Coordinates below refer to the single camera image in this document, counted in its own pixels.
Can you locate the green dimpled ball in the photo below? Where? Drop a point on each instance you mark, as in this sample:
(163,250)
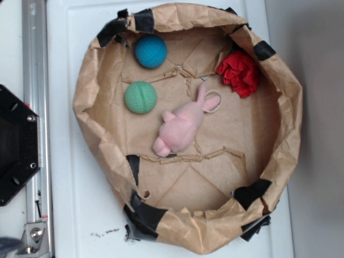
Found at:
(140,97)

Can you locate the blue dimpled ball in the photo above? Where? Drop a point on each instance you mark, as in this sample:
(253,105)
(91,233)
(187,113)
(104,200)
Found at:
(151,51)

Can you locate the pink plush bunny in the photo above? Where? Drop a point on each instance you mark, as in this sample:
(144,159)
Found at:
(180,126)

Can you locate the brown paper bag bin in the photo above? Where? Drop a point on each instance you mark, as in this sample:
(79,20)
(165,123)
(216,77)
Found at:
(231,177)

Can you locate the red crumpled cloth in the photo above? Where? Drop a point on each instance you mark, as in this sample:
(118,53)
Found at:
(241,72)

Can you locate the white tray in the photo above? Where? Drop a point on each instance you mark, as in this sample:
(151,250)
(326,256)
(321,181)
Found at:
(88,221)

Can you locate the black screw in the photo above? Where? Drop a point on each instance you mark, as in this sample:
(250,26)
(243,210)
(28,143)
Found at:
(37,202)

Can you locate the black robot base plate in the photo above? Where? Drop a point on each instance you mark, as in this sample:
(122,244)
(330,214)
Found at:
(19,145)

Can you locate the aluminium extrusion rail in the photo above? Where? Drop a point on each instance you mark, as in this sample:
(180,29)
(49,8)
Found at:
(35,75)

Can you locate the metal corner bracket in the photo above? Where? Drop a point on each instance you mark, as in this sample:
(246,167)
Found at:
(35,241)

